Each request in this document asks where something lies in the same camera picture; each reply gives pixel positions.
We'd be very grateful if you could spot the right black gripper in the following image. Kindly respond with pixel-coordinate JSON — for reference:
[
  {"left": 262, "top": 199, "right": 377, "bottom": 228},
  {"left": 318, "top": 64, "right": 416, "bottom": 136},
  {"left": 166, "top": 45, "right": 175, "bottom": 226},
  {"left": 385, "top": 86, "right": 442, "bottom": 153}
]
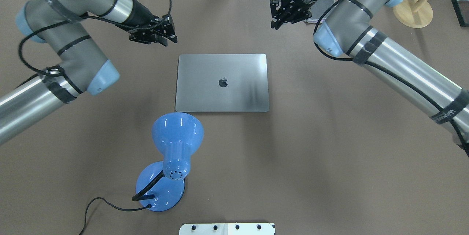
[{"left": 270, "top": 0, "right": 312, "bottom": 30}]

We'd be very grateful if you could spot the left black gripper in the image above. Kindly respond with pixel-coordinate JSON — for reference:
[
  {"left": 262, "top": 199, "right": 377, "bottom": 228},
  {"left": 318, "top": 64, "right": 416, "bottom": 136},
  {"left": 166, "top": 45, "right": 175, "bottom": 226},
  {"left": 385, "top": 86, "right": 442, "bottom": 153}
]
[{"left": 129, "top": 14, "right": 178, "bottom": 46}]

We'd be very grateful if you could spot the grey laptop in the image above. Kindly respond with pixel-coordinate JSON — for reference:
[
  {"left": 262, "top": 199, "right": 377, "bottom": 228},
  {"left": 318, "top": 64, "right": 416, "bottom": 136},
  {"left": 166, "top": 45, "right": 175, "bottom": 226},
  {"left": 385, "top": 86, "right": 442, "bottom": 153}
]
[{"left": 175, "top": 54, "right": 270, "bottom": 113}]

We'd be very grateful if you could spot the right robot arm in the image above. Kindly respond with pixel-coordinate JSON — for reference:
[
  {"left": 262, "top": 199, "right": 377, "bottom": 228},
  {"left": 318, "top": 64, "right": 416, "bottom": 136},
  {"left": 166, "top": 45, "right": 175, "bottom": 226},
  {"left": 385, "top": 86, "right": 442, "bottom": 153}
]
[{"left": 313, "top": 0, "right": 469, "bottom": 153}]

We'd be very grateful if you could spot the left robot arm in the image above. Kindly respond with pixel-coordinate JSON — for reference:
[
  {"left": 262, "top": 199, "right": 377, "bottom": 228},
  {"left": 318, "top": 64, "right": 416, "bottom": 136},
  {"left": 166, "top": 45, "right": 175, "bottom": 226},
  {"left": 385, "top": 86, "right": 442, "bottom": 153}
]
[{"left": 1, "top": 0, "right": 178, "bottom": 144}]

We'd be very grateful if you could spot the folded grey cloth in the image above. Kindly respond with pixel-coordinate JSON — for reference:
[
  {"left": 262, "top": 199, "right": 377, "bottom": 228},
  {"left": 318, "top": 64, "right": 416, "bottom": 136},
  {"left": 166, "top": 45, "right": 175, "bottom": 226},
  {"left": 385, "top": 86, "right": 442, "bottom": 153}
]
[{"left": 304, "top": 0, "right": 335, "bottom": 23}]

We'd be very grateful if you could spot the wooden stand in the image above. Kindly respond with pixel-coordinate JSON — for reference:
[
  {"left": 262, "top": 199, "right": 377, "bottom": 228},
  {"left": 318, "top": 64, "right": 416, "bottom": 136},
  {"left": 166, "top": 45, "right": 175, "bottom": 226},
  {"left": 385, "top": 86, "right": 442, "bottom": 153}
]
[{"left": 392, "top": 0, "right": 433, "bottom": 28}]

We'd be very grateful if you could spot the blue desk lamp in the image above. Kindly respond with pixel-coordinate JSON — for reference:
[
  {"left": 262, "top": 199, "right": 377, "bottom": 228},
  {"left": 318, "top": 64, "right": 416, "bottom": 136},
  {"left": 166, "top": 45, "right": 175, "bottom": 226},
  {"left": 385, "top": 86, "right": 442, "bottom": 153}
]
[{"left": 132, "top": 113, "right": 204, "bottom": 212}]

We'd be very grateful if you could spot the white panel with knobs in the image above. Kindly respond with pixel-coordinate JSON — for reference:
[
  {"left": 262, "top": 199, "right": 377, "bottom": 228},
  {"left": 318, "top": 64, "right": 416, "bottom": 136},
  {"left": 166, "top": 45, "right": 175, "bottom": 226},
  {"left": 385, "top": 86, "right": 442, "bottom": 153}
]
[{"left": 179, "top": 222, "right": 276, "bottom": 235}]

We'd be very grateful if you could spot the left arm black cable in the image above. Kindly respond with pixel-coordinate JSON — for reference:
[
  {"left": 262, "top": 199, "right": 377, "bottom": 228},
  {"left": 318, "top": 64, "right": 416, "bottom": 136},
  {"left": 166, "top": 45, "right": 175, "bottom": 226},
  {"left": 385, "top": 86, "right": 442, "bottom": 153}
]
[{"left": 18, "top": 0, "right": 173, "bottom": 78}]

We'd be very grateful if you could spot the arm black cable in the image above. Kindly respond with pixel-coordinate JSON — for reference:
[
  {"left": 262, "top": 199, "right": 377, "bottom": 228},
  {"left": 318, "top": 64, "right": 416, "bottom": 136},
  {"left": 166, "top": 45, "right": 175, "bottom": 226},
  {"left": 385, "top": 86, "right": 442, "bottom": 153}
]
[
  {"left": 313, "top": 0, "right": 469, "bottom": 157},
  {"left": 18, "top": 0, "right": 173, "bottom": 78}
]

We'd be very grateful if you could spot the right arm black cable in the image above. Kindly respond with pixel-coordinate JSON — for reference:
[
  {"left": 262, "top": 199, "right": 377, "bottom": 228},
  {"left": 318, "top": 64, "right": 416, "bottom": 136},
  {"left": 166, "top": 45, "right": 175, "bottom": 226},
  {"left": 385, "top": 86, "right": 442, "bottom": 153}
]
[{"left": 313, "top": 0, "right": 469, "bottom": 157}]

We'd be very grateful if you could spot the black frame object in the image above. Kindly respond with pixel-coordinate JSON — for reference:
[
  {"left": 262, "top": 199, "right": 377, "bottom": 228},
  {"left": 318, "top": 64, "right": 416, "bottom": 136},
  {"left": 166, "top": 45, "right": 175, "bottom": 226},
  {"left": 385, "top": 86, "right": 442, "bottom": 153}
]
[{"left": 451, "top": 0, "right": 469, "bottom": 27}]

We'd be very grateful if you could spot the black lamp power cord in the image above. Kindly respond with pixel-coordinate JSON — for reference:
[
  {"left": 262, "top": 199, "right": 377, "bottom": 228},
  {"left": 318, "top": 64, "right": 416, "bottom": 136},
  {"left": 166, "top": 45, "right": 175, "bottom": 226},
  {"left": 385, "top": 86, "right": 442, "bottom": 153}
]
[{"left": 78, "top": 197, "right": 152, "bottom": 235}]

